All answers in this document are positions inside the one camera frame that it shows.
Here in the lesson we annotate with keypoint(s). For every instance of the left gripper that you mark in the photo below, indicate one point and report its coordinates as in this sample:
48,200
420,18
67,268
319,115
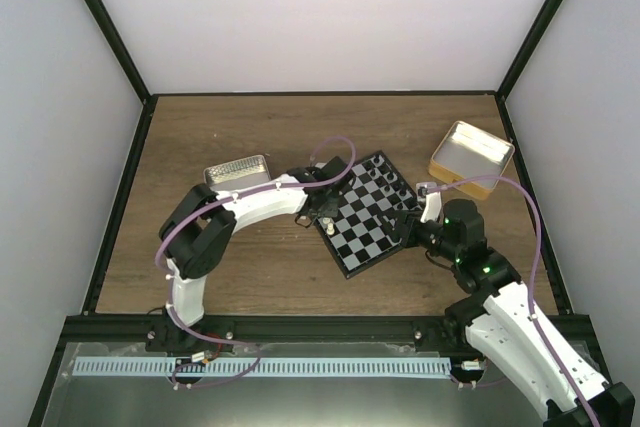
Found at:
331,210

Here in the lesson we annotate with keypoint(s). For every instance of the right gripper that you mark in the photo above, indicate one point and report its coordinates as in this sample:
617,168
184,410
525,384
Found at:
403,220

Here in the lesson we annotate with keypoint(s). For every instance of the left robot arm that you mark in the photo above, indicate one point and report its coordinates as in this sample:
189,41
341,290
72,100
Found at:
196,235

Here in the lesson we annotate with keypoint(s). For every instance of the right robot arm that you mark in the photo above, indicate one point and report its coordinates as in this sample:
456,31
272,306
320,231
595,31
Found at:
498,319

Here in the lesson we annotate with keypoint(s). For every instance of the black white chessboard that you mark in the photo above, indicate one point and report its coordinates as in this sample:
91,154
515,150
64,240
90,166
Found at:
359,242

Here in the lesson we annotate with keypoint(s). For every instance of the pink metal tin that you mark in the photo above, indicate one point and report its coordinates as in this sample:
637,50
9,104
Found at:
238,174

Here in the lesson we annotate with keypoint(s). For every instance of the yellow metal tin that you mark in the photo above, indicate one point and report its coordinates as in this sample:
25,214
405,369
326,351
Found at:
467,152

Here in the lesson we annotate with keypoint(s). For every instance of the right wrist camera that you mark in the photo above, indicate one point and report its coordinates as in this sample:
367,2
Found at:
429,198

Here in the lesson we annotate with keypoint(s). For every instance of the black aluminium frame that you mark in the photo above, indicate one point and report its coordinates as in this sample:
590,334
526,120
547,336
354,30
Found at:
114,326

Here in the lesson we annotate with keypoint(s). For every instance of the light blue slotted rail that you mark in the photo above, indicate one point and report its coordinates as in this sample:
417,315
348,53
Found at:
413,368

